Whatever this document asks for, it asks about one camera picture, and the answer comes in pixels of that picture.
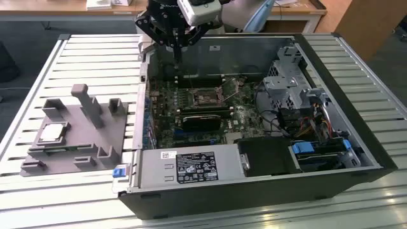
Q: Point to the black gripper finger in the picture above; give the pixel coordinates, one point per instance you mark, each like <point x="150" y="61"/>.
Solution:
<point x="196" y="35"/>
<point x="152" y="33"/>

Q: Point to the silver CPU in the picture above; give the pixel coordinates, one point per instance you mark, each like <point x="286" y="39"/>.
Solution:
<point x="52" y="132"/>

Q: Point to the CPU socket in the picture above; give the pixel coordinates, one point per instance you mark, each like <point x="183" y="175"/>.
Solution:
<point x="203" y="97"/>

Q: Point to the white box with print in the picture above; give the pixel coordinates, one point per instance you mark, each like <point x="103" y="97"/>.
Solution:
<point x="126" y="3"/>

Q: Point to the black RAM slot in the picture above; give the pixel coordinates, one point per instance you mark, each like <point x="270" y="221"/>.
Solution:
<point x="203" y="79"/>
<point x="203" y="85"/>
<point x="203" y="75"/>
<point x="203" y="82"/>

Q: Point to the plain white box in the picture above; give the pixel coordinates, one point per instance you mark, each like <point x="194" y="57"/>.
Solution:
<point x="99" y="6"/>

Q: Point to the pale blue teach pendant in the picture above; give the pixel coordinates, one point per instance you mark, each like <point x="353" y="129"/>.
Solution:
<point x="259" y="16"/>

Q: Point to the wooden desk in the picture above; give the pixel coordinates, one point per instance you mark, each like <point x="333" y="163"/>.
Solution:
<point x="47" y="12"/>

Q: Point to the silver drive cage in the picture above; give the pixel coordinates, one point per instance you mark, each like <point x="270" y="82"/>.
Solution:
<point x="286" y="90"/>

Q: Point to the green motherboard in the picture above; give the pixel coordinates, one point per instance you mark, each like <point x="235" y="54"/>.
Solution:
<point x="245" y="114"/>

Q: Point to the black graphics card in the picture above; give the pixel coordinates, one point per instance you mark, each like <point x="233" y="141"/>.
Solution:
<point x="200" y="124"/>

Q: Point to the silver finned heatsink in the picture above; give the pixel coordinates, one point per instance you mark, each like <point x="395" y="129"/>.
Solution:
<point x="234" y="138"/>

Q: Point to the grey parts rack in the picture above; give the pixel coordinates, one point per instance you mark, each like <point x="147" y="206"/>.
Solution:
<point x="79" y="133"/>

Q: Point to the black plastic shroud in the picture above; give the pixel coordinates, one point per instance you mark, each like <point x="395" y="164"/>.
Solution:
<point x="267" y="152"/>

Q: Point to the wooden cabinet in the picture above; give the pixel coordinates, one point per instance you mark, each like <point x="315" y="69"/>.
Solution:
<point x="371" y="23"/>

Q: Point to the green RAM stick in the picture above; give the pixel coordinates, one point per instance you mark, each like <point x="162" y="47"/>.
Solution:
<point x="60" y="149"/>

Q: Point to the hard disk in blue carrier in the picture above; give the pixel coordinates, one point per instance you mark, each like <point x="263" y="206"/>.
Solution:
<point x="302" y="148"/>

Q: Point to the silver power supply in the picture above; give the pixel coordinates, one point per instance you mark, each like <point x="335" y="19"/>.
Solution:
<point x="159" y="171"/>

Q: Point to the blue case latch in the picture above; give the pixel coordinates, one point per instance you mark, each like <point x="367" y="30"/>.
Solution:
<point x="119" y="172"/>

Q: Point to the black PC case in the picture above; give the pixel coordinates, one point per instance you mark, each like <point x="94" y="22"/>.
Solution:
<point x="222" y="202"/>

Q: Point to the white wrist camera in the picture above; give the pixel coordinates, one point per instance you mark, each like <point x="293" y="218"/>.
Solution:
<point x="199" y="13"/>

